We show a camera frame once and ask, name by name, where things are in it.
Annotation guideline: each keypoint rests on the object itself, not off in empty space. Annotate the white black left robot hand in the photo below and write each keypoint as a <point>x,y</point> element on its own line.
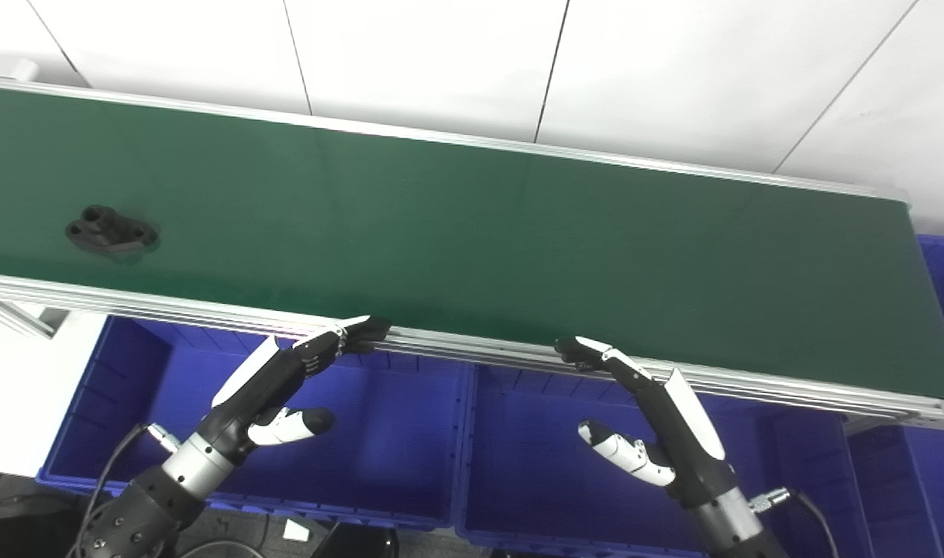
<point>263,380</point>

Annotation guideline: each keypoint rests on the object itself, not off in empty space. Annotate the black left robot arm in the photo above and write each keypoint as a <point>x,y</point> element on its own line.
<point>150,508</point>

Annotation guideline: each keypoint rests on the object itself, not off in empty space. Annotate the green conveyor belt aluminium frame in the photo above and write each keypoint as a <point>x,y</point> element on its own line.
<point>456,248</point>

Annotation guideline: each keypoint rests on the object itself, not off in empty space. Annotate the white conveyor end housing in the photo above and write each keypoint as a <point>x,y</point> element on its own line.
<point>21,70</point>

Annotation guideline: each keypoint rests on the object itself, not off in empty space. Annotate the blue plastic bin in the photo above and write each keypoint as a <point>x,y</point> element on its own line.
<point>387,442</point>
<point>534,480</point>
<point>929,488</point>

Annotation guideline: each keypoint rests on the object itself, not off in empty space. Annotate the small white tag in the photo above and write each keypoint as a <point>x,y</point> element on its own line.
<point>295,530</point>

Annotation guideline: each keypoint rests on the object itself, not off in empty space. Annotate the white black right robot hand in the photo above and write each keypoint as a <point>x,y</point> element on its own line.
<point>677,430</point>

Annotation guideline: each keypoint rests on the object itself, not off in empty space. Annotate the aluminium conveyor support bracket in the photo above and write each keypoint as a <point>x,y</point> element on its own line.
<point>15,316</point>

